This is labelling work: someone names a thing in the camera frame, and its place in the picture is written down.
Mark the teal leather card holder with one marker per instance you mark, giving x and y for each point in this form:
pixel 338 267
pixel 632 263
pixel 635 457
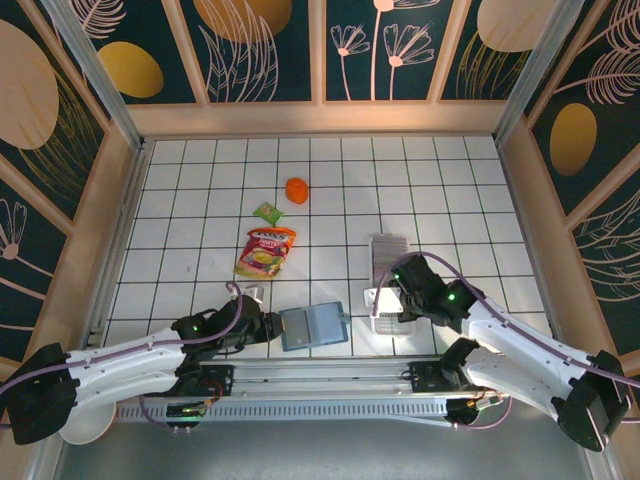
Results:
pixel 325 325

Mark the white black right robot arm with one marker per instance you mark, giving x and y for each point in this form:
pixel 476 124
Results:
pixel 525 345

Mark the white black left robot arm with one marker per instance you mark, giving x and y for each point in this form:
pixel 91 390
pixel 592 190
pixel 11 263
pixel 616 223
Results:
pixel 125 365

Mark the white slotted card tray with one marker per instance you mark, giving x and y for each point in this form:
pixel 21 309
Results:
pixel 392 327

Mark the stack of credit cards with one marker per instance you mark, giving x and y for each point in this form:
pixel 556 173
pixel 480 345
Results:
pixel 390 249

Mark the colourful fruit candy bag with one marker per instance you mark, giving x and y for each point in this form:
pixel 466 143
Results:
pixel 262 255

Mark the small green snack packet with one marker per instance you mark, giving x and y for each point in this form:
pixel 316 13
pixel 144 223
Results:
pixel 267 212

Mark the orange fruit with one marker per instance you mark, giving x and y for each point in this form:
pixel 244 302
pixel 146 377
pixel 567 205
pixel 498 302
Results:
pixel 297 191

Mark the white bowl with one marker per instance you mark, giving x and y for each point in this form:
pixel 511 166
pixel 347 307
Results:
pixel 90 427

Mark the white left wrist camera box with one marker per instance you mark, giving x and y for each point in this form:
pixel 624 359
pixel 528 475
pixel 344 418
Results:
pixel 252 294

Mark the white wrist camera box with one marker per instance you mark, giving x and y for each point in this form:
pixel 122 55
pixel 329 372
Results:
pixel 387 300
pixel 252 294

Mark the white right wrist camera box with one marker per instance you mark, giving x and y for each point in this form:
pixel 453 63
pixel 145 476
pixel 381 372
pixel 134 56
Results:
pixel 387 300

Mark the aluminium linear rail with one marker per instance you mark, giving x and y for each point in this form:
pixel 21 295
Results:
pixel 325 375

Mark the wall panel with leaf outlines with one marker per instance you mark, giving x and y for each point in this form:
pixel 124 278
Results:
pixel 615 260

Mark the wall panel with single flower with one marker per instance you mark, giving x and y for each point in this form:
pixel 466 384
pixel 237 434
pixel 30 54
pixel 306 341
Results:
pixel 30 280

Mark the wall panel with feather drawing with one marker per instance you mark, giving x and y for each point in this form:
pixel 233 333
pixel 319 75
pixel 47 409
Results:
pixel 575 135

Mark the wall panel with flower drawings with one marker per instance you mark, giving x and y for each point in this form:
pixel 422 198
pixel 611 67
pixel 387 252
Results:
pixel 360 75

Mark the aluminium frame post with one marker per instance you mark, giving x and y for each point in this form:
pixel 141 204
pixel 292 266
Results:
pixel 95 75
pixel 535 65

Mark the wall panel with leaf drawing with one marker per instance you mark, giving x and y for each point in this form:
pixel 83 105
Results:
pixel 240 50

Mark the wall panel with yellow oval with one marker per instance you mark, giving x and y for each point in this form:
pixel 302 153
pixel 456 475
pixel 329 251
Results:
pixel 130 70

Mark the wall panel with beige circle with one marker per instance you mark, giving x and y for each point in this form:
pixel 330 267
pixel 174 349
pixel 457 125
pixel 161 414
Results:
pixel 500 25

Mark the wall panel with beige oval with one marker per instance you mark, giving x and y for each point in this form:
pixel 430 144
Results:
pixel 25 100

